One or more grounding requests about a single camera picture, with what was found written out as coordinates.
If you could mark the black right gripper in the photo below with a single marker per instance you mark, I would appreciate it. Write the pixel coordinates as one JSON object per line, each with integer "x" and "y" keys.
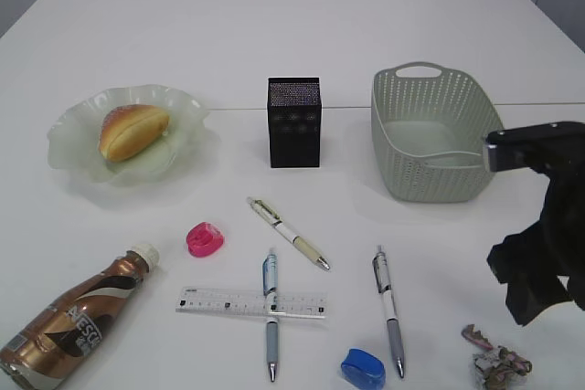
{"x": 543, "y": 265}

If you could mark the large paper ball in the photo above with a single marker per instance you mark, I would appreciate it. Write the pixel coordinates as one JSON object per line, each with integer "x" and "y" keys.
{"x": 495, "y": 366}

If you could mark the blue pencil sharpener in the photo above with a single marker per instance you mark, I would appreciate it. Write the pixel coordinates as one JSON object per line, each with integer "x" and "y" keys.
{"x": 363, "y": 370}

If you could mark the pink pencil sharpener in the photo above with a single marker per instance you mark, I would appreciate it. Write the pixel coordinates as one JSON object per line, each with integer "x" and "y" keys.
{"x": 203, "y": 240}

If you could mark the sugared bread roll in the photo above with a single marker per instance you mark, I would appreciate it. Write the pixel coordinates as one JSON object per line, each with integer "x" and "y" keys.
{"x": 127, "y": 130}

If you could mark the brown Nescafe coffee bottle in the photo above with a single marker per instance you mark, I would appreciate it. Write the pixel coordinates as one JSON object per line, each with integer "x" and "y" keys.
{"x": 51, "y": 347}

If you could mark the white and grey pen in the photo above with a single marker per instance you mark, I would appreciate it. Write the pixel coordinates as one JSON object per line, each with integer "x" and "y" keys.
{"x": 384, "y": 287}

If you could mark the pale green woven plastic basket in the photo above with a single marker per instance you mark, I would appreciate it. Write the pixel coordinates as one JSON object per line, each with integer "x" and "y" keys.
{"x": 428, "y": 134}

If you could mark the blue and grey pen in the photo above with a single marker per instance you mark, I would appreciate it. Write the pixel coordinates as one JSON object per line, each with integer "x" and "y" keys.
{"x": 270, "y": 287}

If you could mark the beige and white pen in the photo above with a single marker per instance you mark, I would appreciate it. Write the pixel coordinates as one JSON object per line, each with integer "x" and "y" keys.
{"x": 270, "y": 216}

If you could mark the black mesh pen holder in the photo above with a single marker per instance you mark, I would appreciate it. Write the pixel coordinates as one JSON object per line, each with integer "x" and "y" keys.
{"x": 294, "y": 110}

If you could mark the pale green wavy glass plate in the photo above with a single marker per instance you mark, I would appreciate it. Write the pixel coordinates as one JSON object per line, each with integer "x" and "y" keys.
{"x": 73, "y": 140}

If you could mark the clear plastic ruler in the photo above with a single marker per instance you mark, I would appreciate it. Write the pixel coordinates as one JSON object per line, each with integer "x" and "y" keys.
{"x": 252, "y": 303}

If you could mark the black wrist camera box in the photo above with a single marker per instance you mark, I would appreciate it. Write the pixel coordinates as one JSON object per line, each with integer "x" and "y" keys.
{"x": 542, "y": 147}

